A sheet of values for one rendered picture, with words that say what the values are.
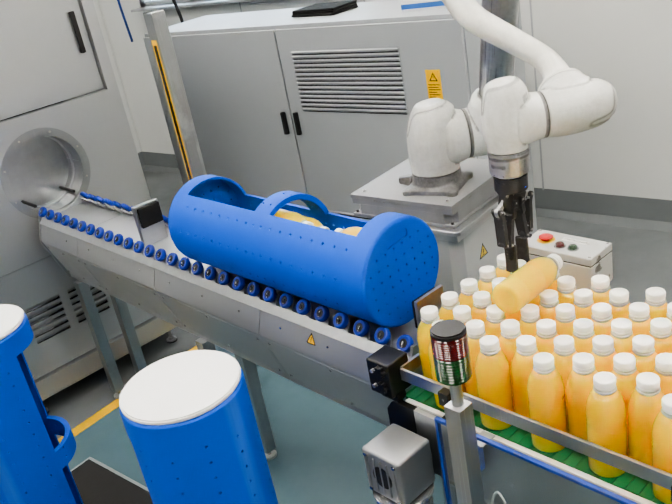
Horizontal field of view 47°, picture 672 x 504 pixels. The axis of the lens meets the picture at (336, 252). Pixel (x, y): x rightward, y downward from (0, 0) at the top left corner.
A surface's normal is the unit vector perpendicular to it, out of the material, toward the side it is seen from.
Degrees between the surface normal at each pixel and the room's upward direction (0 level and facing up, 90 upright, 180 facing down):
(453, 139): 87
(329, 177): 90
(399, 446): 0
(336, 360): 70
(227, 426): 90
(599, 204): 76
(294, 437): 0
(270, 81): 90
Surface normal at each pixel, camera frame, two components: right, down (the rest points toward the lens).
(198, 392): -0.18, -0.90
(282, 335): -0.72, 0.07
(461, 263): 0.10, 0.40
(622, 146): -0.62, 0.42
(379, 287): 0.69, 0.18
